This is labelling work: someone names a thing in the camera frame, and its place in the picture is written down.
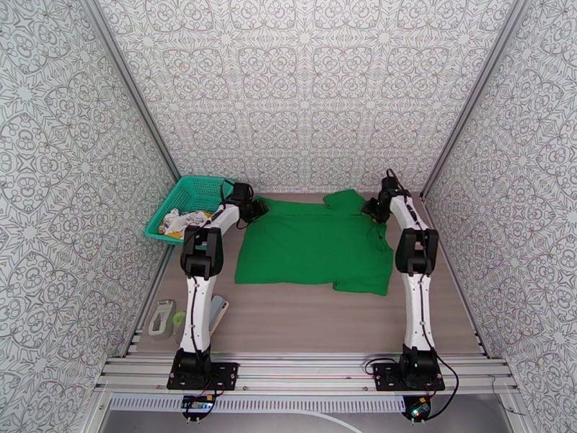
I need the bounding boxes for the green shirt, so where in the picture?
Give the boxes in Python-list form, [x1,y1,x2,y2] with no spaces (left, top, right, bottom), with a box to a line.
[234,188,395,295]

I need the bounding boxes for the white patterned shorts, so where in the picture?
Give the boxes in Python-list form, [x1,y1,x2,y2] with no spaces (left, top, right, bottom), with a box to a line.
[158,209,213,241]

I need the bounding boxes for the green plastic basket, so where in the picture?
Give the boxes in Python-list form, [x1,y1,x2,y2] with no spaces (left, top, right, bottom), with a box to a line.
[144,175,237,245]

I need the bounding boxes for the grey oblong desk tool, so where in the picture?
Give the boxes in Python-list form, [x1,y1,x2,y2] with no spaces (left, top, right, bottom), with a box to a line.
[206,294,230,334]

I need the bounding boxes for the grey handheld tool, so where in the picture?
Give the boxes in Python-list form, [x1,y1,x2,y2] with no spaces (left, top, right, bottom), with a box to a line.
[147,299,177,343]

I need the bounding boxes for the left controller board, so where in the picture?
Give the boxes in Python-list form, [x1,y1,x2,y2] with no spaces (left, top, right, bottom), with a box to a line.
[180,393,215,414]

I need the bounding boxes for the controller board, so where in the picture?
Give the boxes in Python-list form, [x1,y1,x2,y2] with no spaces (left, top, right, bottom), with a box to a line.
[402,394,433,421]
[180,393,215,414]

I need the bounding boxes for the right controller board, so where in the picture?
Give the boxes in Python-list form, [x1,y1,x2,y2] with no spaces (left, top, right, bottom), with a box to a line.
[402,394,433,421]

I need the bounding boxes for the aluminium corner post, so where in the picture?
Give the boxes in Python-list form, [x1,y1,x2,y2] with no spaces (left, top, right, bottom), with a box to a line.
[420,0,535,197]
[77,0,182,180]

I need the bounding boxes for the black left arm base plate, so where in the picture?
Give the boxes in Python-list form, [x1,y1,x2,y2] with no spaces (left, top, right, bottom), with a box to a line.
[167,362,240,392]

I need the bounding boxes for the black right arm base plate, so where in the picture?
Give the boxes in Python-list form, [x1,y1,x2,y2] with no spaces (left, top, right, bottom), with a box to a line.
[373,362,446,393]

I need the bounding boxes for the aluminium rail frame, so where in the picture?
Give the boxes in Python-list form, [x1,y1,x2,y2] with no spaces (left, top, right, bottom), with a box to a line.
[94,351,519,398]

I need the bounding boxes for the black right base cable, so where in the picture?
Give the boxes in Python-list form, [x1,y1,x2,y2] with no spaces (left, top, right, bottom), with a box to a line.
[423,350,460,421]

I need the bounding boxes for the red black left base wire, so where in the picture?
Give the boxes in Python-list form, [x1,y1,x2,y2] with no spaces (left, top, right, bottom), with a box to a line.
[208,386,226,417]

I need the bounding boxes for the white slotted cable duct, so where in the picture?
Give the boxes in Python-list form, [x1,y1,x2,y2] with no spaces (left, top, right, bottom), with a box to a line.
[109,396,409,415]

